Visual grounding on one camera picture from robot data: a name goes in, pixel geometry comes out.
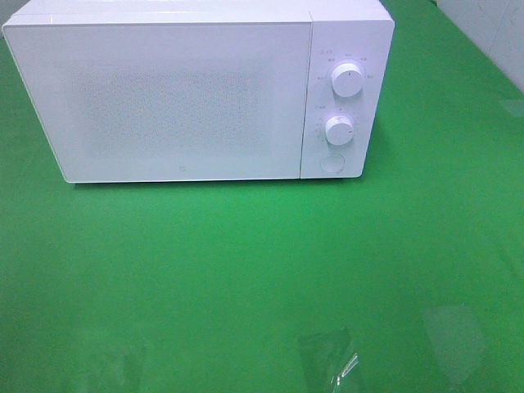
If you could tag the white microwave knob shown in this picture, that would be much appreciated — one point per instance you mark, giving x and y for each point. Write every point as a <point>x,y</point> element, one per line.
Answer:
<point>339,130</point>
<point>347,78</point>

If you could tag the clear tape patch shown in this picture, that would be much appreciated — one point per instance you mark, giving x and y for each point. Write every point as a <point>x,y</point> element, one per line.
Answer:
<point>327,359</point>

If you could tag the white microwave oven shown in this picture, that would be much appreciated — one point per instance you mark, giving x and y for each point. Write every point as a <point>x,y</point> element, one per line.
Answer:
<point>340,30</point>

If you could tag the white microwave door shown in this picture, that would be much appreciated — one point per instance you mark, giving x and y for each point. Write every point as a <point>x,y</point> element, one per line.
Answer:
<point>138,103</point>

